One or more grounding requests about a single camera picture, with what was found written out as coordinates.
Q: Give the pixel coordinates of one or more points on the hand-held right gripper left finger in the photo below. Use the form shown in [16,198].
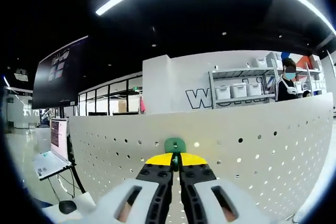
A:
[155,174]

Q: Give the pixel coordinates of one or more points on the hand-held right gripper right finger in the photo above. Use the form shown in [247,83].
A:
[195,174]

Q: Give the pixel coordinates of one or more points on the green hook assembly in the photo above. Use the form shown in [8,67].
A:
[174,144]

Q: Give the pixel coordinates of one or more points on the white perforated mounting plate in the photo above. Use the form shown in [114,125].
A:
[105,127]

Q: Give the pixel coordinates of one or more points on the white storage box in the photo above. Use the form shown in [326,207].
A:
[223,93]
[254,89]
[239,90]

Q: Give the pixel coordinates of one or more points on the black computer mouse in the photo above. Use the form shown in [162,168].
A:
[67,207]

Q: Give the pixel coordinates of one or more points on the open laptop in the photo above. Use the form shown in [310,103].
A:
[59,137]

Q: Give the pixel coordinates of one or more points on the metal shelving rack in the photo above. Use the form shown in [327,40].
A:
[236,73]

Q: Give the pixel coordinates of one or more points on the curved ceiling light strip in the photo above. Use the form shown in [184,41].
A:
[118,0]

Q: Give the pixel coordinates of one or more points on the large black wall display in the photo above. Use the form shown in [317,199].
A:
[57,85]

